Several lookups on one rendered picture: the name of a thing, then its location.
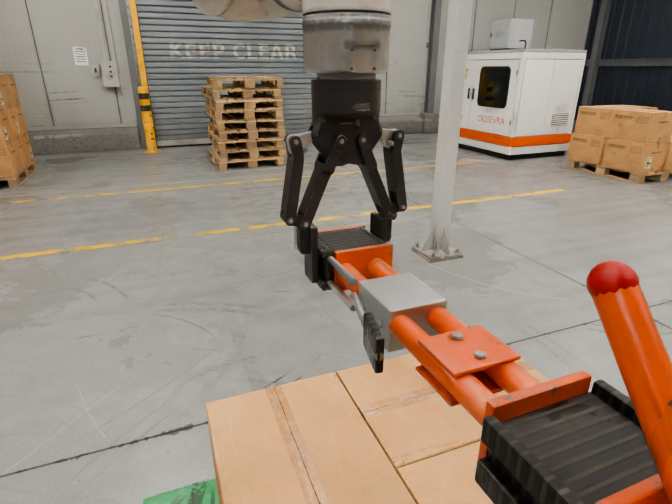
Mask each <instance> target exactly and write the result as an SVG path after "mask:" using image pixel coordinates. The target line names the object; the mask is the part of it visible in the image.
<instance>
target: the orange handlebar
mask: <svg viewBox="0 0 672 504"><path fill-rule="evenodd" d="M342 266H343V267H344V268H345V269H346V270H347V271H348V272H349V273H350V274H351V275H352V276H354V277H355V278H356V279H357V281H358V282H357V284H356V285H355V286H352V285H351V284H350V283H349V282H348V281H347V280H346V279H345V278H344V277H343V276H342V275H341V274H340V273H339V272H338V271H336V275H337V277H338V278H339V279H340V280H341V281H342V282H343V283H344V285H345V286H346V287H347V288H348V289H349V290H350V291H351V292H356V293H357V294H358V296H359V282H360V281H363V280H368V279H366V278H365V277H364V276H363V275H362V274H361V273H360V272H359V271H358V270H357V269H355V268H354V267H353V266H352V265H351V264H349V263H343V264H342ZM368 271H369V273H370V274H371V275H372V276H374V277H375V278H380V277H386V276H391V275H397V274H400V273H399V272H397V271H396V270H395V269H393V268H392V267H391V266H390V265H388V264H387V263H386V262H384V261H383V260H382V259H380V258H374V259H373V260H371V261H370V263H369V265H368ZM428 324H429V325H430V326H431V327H432V328H433V329H434V330H435V331H437V332H438V333H439V334H438V335H434V336H429V335H428V334H427V333H426V332H425V331H424V330H423V329H421V328H420V327H419V326H418V325H417V324H416V323H415V322H414V321H413V320H412V319H410V318H409V317H408V316H407V315H398V316H397V317H395V318H394V319H393V320H392V321H391V322H390V324H389V325H388V327H389V330H390V332H391V333H392V334H393V335H394V336H395V337H396V338H397V339H398V340H399V341H400V342H401V343H402V345H403V346H404V347H405V348H406V349H407V350H408V351H409V352H410V353H411V354H412V355H413V356H414V357H415V358H416V359H417V360H418V361H419V362H420V363H421V364H422V365H418V366H416V370H417V372H418V373H419V374H420V375H421V376H422V377H423V378H424V379H425V380H426V381H427V382H428V383H429V384H430V386H431V387H432V388H433V389H434V390H435V391H436V392H437V393H438V394H439V395H440V396H441V397H442V398H443V400H444V401H445V402H446V403H447V404H448V405H449V406H450V407H452V406H456V405H459V404H461V406H462V407H463V408H464V409H465V410H466V411H467V412H468V413H469V414H470V415H471V416H472V417H473V418H474V419H475V420H476V421H477V422H478V423H479V424H480V425H481V426H482V427H483V420H484V414H485V408H486V402H487V401H488V400H490V399H493V398H496V396H495V395H494V393H497V392H501V391H505V392H506V393H508V394H509V393H512V392H515V391H518V390H522V389H525V388H528V387H531V386H534V385H537V384H541V382H540V381H538V380H537V379H536V378H534V377H533V376H532V375H531V374H529V373H528V372H527V371H525V370H524V369H523V368H522V367H520V366H519V365H518V364H516V363H515V362H514V361H516V360H519V359H520V358H521V355H520V354H518V353H517V352H516V351H514V350H513V349H512V348H510V347H509V346H508V345H506V344H505V343H504V342H502V341H501V340H500V339H498V338H497V337H495V336H494V335H493V334H491V333H490V332H489V331H487V330H486V329H485V328H483V327H482V326H481V325H475V326H471V327H469V326H467V325H466V324H465V323H463V322H462V321H461V320H459V319H458V318H457V317H456V316H454V315H453V314H452V313H450V312H449V311H448V310H447V309H445V308H444V307H441V306H440V307H436V308H434V309H433V310H432V311H431V312H430V314H429V316H428Z"/></svg>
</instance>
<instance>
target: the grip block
mask: <svg viewBox="0 0 672 504"><path fill-rule="evenodd" d="M591 379H592V376H591V375H590V374H589V373H587V372H586V371H583V370H582V371H578V372H575V373H572V374H569V375H566V376H563V377H559V378H556V379H553V380H550V381H547V382H544V383H541V384H537V385H534V386H531V387H528V388H525V389H522V390H518V391H515V392H512V393H509V394H506V395H503V396H499V397H496V398H493V399H490V400H488V401H487V402H486V408H485V414H484V420H483V427H482V433H481V440H480V447H479V453H478V460H477V465H476V472H475V481H476V483H477V484H478V485H479V486H480V488H481V489H482V490H483V491H484V492H485V494H486V495H487V496H488V497H489V498H490V500H491V501H492V502H493V503H494V504H670V503H669V500H668V497H667V495H666V492H665V489H664V487H663V484H662V481H661V479H660V476H659V473H658V471H657V468H656V466H655V463H654V460H653V458H652V455H651V452H650V450H649V447H648V444H647V442H646V439H645V436H644V434H643V431H642V429H641V426H640V423H639V421H638V418H637V415H636V413H635V410H634V407H633V405H632V402H631V399H630V398H629V397H628V396H626V395H625V394H623V393H622V392H620V391H619V390H617V389H616V388H614V387H613V386H611V385H610V384H608V383H607V382H605V381H604V380H601V379H599V380H596V381H595V382H594V383H593V387H592V390H591V392H588V391H589V387H590V383H591Z"/></svg>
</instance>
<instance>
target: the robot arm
mask: <svg viewBox="0 0 672 504"><path fill-rule="evenodd" d="M192 1H193V3H194V5H195V6H196V7H197V8H198V10H199V11H201V12H202V13H203V14H205V15H209V16H216V17H221V18H224V19H227V20H230V21H234V22H252V21H258V20H267V19H275V18H280V17H285V16H289V15H291V14H294V13H296V12H300V11H302V14H303V21H302V28H303V42H304V69H305V71H306V72H307V73H317V79H312V80H311V98H312V123H311V126H310V128H309V130H308V132H304V133H300V134H296V135H293V134H291V133H288V134H286V135H285V138H284V140H285V145H286V150H287V155H288V156H287V164H286V172H285V179H284V187H283V195H282V203H281V211H280V218H281V219H282V220H283V221H284V222H285V223H286V224H287V225H288V226H296V231H297V248H298V250H299V251H300V253H301V254H304V262H305V275H306V276H307V277H308V279H309V280H310V281H311V282H312V283H317V282H318V228H317V227H316V226H315V225H314V224H313V223H312V221H313V219H314V216H315V214H316V211H317V209H318V206H319V204H320V201H321V199H322V196H323V194H324V191H325V189H326V186H327V184H328V181H329V179H330V176H331V175H332V174H333V173H334V171H335V168H336V166H344V165H346V164H354V165H358V167H359V168H360V170H361V173H362V175H363V178H364V180H365V183H366V185H367V188H368V190H369V193H370V195H371V197H372V200H373V202H374V205H375V207H376V210H377V212H378V213H377V212H372V213H371V215H370V233H372V234H373V235H375V236H376V237H378V238H379V239H381V240H382V241H383V242H385V244H386V242H388V241H390V239H391V228H392V220H395V219H396V217H397V213H398V212H400V211H401V212H404V211H405V210H406V209H407V200H406V190H405V181H404V172H403V162H402V153H401V150H402V145H403V140H404V132H403V131H402V130H398V129H394V128H388V129H384V128H382V126H381V124H380V121H379V114H380V109H381V79H376V73H386V72H387V71H388V69H389V45H390V28H391V20H390V19H391V8H392V2H393V0H192ZM379 139H381V145H382V146H383V155H384V163H385V171H386V179H387V187H388V195H389V198H388V195H387V192H386V190H385V187H384V185H383V182H382V179H381V177H380V174H379V172H378V169H377V162H376V159H375V157H374V154H373V152H372V150H373V149H374V147H375V145H376V144H377V142H378V141H379ZM310 142H312V143H313V145H314V146H315V147H316V149H317V150H318V152H319V153H318V156H317V158H316V161H315V164H314V170H313V173H312V175H311V178H310V181H309V183H308V186H307V188H306V191H305V194H304V196H303V199H302V201H301V204H300V206H299V209H298V201H299V194H300V187H301V180H302V173H303V165H304V154H305V153H306V152H307V150H308V145H309V143H310ZM297 209H298V212H297Z"/></svg>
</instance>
